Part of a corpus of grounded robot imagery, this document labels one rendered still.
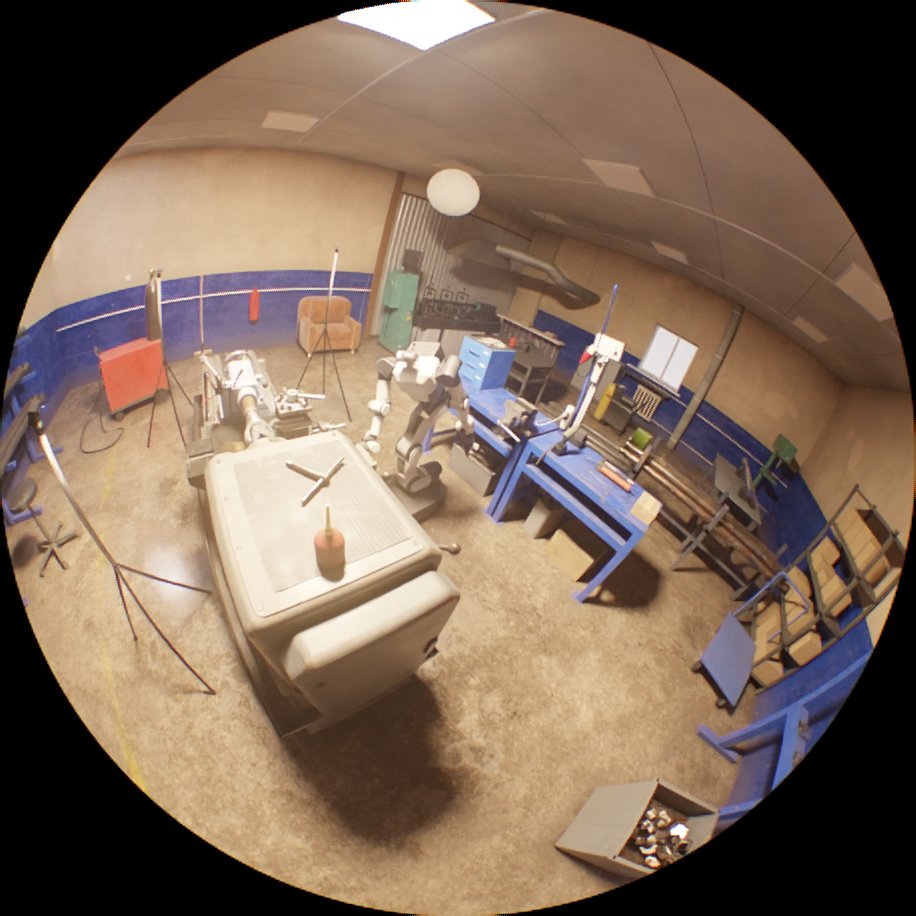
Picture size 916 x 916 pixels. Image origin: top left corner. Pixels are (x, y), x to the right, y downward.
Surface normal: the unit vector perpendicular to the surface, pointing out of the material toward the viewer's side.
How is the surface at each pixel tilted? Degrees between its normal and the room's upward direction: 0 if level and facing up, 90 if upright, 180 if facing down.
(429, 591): 0
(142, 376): 90
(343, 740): 0
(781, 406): 90
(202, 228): 90
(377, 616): 0
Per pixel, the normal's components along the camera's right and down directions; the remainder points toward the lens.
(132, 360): 0.84, 0.47
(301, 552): 0.25, -0.79
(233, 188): 0.63, 0.58
